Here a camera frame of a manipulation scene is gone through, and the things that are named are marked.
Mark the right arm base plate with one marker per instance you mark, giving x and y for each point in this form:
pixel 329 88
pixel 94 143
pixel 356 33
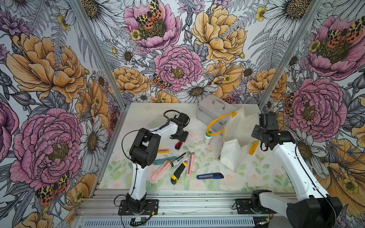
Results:
pixel 245 206

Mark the teal utility knife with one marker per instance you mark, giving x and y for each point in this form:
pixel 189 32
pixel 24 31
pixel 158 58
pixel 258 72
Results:
pixel 161 161

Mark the right corner aluminium post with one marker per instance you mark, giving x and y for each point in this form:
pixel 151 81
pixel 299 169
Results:
pixel 289 52

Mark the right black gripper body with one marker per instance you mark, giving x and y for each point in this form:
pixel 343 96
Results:
pixel 257 132

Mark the silver metal case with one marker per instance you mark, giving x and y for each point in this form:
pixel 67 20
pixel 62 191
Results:
pixel 211 108

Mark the orange utility knife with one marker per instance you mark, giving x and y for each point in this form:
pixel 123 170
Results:
pixel 163 151

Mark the silver black utility knife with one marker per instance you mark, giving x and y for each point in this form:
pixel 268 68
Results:
pixel 180 159

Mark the red utility knife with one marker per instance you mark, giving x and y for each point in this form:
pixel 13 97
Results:
pixel 179 145

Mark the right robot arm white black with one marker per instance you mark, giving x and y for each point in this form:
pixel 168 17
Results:
pixel 314 208

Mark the white pouch with yellow handles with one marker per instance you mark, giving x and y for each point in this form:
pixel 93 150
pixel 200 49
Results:
pixel 237 135

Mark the blue utility knife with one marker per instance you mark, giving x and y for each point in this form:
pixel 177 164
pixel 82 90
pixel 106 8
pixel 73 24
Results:
pixel 210 176

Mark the black yellow utility knife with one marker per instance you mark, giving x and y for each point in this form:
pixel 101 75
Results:
pixel 176 175

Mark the pink utility knife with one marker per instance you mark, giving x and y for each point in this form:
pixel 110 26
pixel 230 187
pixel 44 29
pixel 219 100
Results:
pixel 190 163
pixel 161 169

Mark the pink utility knife right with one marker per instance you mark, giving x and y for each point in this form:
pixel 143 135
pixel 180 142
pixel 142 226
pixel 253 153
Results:
pixel 190 163

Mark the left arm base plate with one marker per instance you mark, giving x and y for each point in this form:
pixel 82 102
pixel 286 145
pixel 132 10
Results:
pixel 146 207

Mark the left corner aluminium post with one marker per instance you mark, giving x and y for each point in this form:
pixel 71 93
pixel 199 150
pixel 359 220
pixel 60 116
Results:
pixel 95 45

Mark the aluminium front rail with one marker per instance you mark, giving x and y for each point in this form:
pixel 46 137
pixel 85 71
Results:
pixel 176 210

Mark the white bottle green cap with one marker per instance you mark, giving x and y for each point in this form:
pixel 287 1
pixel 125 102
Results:
pixel 207 139

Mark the pink utility knife left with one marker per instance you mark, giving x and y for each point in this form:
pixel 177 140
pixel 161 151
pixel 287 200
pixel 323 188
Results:
pixel 161 169

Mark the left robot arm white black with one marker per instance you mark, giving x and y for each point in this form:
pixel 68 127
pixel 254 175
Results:
pixel 143 153

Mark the corner aluminium post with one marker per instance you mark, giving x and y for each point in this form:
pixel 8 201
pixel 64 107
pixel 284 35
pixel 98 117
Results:
pixel 289 52
pixel 95 45

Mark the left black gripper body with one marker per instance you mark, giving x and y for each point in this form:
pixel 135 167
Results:
pixel 180 136

